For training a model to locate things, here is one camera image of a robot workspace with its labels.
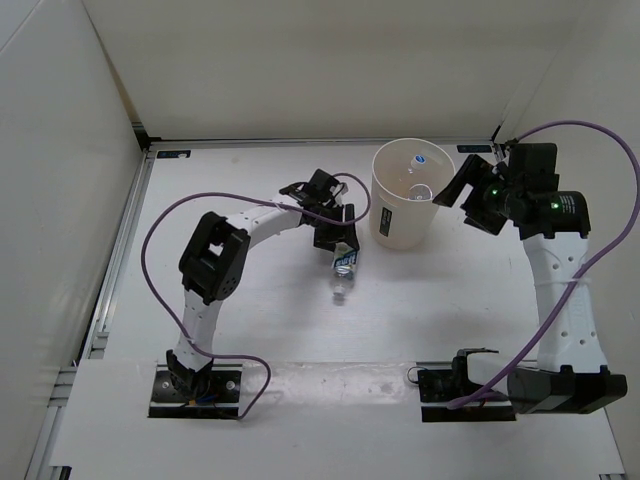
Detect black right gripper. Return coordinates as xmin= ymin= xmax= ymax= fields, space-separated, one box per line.
xmin=432 ymin=155 xmax=521 ymax=236

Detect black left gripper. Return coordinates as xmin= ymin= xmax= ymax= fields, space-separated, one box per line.
xmin=311 ymin=203 xmax=358 ymax=254

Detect green white label water bottle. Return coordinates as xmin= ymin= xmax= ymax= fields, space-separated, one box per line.
xmin=332 ymin=242 xmax=359 ymax=304

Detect clear unlabelled plastic bottle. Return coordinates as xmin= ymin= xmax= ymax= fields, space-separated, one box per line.
xmin=408 ymin=155 xmax=427 ymax=175

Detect blue label clear water bottle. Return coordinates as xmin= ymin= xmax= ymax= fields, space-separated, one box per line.
xmin=407 ymin=183 xmax=434 ymax=201

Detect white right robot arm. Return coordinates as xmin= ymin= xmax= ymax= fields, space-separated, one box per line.
xmin=433 ymin=154 xmax=628 ymax=414

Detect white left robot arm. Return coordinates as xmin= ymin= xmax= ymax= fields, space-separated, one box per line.
xmin=166 ymin=169 xmax=360 ymax=400

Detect cream plastic bin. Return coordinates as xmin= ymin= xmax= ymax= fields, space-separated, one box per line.
xmin=369 ymin=138 xmax=456 ymax=250

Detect blue corner sticker right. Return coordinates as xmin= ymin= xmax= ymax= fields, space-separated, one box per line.
xmin=456 ymin=144 xmax=493 ymax=154

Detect blue corner sticker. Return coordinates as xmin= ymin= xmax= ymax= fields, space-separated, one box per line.
xmin=156 ymin=150 xmax=191 ymax=159
xmin=456 ymin=144 xmax=493 ymax=154

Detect blue corner sticker left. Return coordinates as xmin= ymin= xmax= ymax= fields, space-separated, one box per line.
xmin=156 ymin=150 xmax=191 ymax=159

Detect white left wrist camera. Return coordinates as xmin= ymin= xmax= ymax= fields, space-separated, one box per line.
xmin=333 ymin=182 xmax=348 ymax=197

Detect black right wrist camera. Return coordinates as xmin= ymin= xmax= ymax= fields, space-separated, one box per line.
xmin=506 ymin=141 xmax=559 ymax=193

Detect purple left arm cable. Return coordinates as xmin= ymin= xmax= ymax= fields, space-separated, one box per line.
xmin=141 ymin=172 xmax=372 ymax=420

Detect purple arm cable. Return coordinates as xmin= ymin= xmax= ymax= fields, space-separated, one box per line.
xmin=141 ymin=172 xmax=372 ymax=420
xmin=446 ymin=118 xmax=640 ymax=411

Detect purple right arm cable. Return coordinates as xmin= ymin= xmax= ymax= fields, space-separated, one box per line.
xmin=446 ymin=118 xmax=640 ymax=411

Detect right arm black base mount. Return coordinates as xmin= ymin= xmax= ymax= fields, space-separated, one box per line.
xmin=406 ymin=363 xmax=516 ymax=423

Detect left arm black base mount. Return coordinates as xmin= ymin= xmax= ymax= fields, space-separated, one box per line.
xmin=147 ymin=364 xmax=243 ymax=420

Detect aluminium table edge rail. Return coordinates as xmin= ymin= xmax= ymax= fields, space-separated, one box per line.
xmin=24 ymin=149 xmax=153 ymax=479

